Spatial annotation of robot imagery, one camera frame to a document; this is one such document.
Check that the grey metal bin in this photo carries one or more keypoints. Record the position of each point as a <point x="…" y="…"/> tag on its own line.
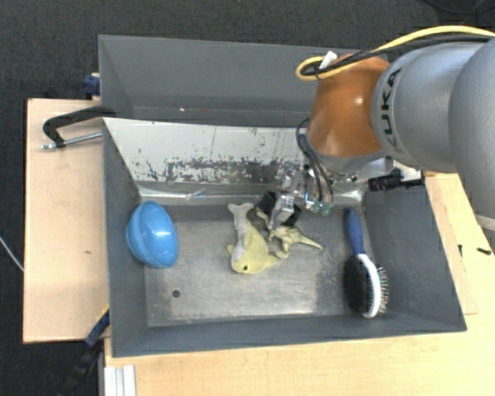
<point x="231" y="295"/>

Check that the pale brown cardboard board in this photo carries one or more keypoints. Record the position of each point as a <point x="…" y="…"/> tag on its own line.
<point x="64" y="229"/>

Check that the blue plastic bowl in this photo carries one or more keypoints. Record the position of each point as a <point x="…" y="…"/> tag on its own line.
<point x="152" y="235"/>

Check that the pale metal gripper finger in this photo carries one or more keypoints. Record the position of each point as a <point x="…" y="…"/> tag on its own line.
<point x="286" y="183"/>
<point x="285" y="204"/>

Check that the yellow plush toy shark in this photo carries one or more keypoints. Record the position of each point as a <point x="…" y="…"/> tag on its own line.
<point x="251" y="250"/>

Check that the black cylinder on white bracket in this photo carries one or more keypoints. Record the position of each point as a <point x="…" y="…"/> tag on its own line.
<point x="385" y="182"/>

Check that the green toy dinosaur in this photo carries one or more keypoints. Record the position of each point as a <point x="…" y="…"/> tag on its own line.
<point x="290" y="237"/>

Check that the blue and white hairbrush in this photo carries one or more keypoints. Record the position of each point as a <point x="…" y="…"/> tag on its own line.
<point x="361" y="279"/>

